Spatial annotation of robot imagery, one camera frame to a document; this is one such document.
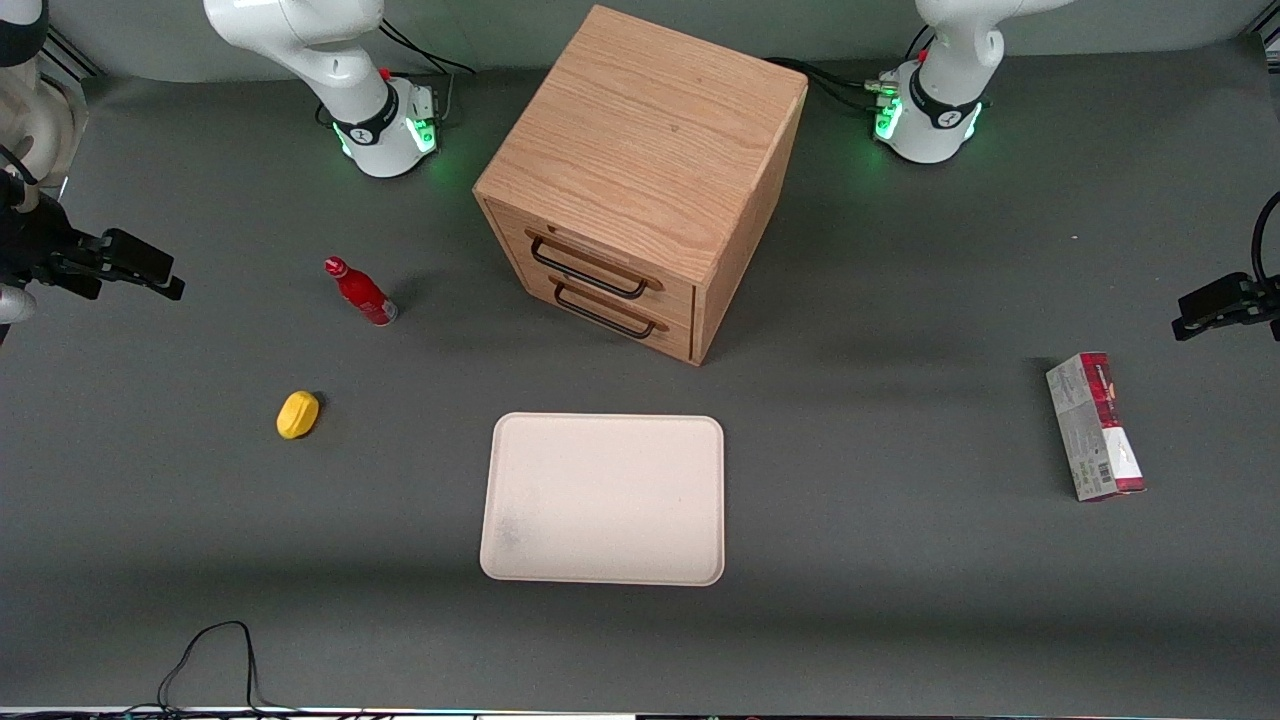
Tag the narrow wooden drawer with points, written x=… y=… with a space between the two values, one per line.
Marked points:
x=610 y=320

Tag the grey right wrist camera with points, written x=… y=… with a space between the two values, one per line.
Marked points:
x=12 y=305

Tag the wooden drawer cabinet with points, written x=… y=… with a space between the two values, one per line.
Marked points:
x=650 y=130

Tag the wide wooden drawer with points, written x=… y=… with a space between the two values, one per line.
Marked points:
x=600 y=262

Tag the yellow lemon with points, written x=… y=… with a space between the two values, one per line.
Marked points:
x=297 y=415

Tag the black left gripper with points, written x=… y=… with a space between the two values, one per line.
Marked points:
x=1262 y=297

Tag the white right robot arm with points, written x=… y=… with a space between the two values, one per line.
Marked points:
x=340 y=70

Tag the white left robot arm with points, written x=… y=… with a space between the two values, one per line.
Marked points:
x=940 y=100

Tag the beige rectangular tray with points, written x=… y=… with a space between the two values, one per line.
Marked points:
x=605 y=500

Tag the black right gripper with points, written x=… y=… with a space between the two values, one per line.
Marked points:
x=28 y=243

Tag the red coke bottle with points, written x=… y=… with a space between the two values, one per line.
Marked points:
x=362 y=293

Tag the red and grey carton box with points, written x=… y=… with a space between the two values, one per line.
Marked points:
x=1095 y=430

